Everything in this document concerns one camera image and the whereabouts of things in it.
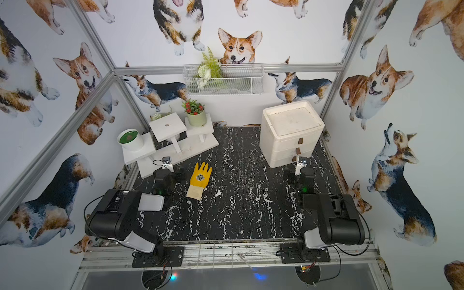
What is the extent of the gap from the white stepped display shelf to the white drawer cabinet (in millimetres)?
333

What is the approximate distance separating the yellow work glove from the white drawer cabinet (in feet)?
1.11

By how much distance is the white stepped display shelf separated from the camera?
2.96ft

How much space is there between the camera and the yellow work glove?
36.1 inches

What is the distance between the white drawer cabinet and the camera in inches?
34.6

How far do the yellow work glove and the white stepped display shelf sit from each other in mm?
139
